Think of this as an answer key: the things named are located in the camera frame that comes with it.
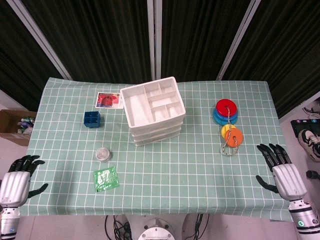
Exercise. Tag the red photo card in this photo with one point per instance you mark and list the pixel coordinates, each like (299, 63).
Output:
(108, 100)

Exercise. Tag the clear round plastic jar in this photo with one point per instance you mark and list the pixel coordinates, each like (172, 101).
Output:
(102, 153)

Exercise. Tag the white plastic drawer unit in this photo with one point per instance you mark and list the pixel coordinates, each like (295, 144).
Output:
(140, 110)

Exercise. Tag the green foil packet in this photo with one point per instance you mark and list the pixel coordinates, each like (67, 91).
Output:
(106, 179)

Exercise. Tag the green checked tablecloth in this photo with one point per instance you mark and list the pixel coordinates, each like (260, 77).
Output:
(162, 175)

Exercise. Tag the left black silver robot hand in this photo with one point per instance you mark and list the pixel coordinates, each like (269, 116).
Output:
(13, 185)

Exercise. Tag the blue compartment box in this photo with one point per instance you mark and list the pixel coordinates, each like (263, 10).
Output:
(92, 119)

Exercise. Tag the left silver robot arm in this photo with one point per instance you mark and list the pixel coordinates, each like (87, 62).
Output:
(8, 222)

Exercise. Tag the white black sneaker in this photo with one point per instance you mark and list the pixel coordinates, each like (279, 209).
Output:
(310, 142)

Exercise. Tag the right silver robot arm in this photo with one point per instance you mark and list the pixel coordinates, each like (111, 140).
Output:
(302, 217)

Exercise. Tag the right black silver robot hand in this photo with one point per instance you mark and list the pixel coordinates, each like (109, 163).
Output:
(287, 180)

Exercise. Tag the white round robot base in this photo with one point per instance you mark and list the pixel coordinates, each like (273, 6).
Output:
(156, 230)

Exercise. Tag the cardboard box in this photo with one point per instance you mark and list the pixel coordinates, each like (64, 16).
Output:
(10, 130)

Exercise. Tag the dark folding screen panel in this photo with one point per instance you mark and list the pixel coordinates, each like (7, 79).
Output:
(17, 62)
(100, 37)
(287, 50)
(200, 37)

